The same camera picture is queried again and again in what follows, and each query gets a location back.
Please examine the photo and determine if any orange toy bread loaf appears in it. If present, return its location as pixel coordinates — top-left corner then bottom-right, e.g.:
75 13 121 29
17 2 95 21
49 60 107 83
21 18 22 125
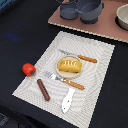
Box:
59 60 82 73

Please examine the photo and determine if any red toy tomato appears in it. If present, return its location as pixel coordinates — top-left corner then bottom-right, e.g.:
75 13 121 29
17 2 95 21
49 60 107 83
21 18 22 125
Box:
22 63 36 76

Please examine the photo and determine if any round wooden plate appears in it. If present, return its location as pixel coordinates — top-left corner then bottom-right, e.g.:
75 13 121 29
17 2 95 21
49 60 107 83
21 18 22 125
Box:
55 55 83 79

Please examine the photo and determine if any white woven placemat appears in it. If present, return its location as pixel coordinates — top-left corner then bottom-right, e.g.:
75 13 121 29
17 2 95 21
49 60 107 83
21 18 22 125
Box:
13 31 114 128

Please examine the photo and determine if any brown toy sausage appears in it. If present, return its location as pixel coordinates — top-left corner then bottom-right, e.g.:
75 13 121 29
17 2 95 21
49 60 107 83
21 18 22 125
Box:
37 79 50 101

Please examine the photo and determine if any grey bowl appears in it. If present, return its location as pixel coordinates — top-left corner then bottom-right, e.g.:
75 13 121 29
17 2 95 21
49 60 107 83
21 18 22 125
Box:
60 0 78 20

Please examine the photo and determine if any pink tray mat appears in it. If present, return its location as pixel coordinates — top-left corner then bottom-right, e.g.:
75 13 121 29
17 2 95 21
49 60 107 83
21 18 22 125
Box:
48 0 128 43

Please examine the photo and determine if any grey pot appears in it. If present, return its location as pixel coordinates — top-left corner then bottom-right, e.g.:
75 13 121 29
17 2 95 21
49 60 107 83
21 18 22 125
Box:
76 0 104 24

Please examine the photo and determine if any cream bowl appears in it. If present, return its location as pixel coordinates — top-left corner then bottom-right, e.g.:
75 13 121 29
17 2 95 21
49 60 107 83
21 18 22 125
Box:
116 4 128 30

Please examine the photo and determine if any wooden handled knife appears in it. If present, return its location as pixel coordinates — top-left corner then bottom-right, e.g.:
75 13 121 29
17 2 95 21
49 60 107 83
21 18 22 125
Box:
58 49 97 63

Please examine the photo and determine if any wooden handled fork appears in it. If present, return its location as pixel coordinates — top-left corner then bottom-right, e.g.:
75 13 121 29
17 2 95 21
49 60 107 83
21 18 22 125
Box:
44 71 85 90

